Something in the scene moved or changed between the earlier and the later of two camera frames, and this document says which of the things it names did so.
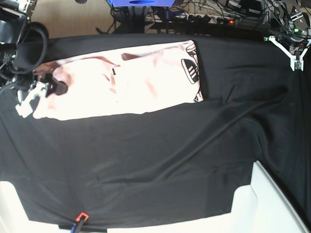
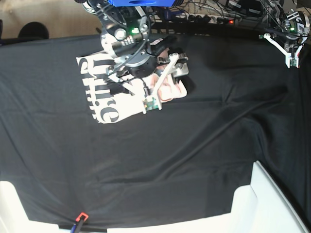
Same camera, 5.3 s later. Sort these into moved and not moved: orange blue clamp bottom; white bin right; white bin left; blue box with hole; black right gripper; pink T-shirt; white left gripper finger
Moved: white left gripper finger; black right gripper; pink T-shirt
Not moved: orange blue clamp bottom; white bin right; white bin left; blue box with hole
